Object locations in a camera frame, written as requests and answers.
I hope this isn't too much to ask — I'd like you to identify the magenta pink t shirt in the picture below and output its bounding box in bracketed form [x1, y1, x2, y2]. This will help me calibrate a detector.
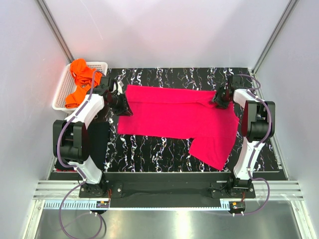
[117, 85, 239, 170]

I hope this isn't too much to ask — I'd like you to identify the orange t shirt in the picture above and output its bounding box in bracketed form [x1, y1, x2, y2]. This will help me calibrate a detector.
[65, 58, 103, 109]

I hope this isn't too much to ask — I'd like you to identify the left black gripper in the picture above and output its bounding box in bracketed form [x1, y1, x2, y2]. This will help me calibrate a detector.
[106, 92, 133, 117]

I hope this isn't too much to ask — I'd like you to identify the white plastic basket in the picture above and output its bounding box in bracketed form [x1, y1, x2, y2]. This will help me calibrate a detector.
[52, 62, 108, 114]

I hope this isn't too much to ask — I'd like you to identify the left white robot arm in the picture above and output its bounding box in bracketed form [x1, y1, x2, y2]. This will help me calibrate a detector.
[53, 76, 133, 197]

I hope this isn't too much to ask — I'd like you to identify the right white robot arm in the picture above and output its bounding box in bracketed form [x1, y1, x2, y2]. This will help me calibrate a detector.
[213, 74, 276, 198]

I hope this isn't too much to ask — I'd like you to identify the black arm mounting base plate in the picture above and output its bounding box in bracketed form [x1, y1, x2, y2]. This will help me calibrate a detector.
[78, 171, 257, 199]

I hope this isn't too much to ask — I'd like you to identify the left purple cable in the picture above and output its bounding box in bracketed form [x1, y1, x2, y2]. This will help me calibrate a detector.
[56, 70, 108, 238]

